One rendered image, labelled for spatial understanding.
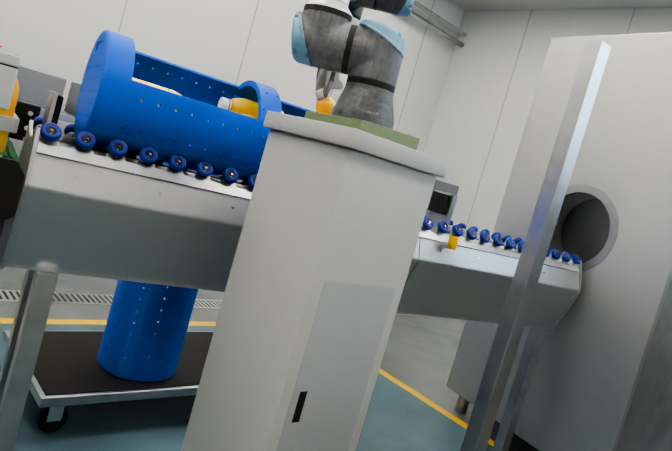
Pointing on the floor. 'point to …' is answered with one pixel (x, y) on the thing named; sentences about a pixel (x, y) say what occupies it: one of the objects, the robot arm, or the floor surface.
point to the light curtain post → (536, 244)
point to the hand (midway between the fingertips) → (320, 92)
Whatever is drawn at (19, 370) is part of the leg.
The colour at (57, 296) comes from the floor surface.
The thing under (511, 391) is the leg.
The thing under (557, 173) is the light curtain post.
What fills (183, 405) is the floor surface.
